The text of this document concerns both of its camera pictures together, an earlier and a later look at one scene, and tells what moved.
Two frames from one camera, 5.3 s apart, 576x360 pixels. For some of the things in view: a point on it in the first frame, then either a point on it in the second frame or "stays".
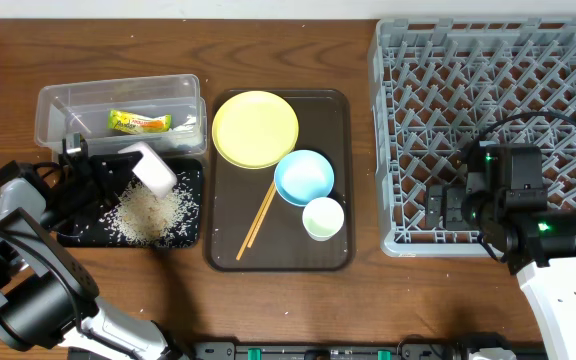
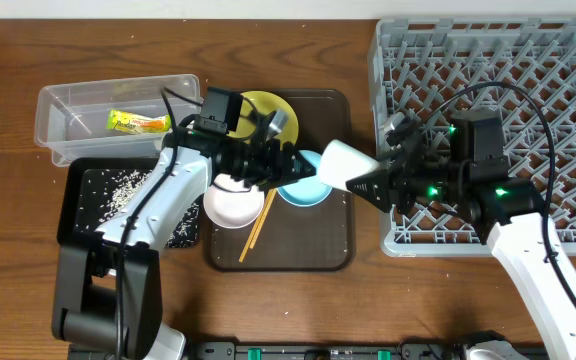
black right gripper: (455, 195) → (401, 177)
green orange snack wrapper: (133, 123) stays
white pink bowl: (151, 170) → (230, 203)
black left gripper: (101, 176) → (278, 163)
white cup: (322, 218) → (341, 163)
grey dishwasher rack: (440, 85) stays
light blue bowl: (301, 176) stays
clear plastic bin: (164, 111) stays
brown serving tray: (326, 125) stays
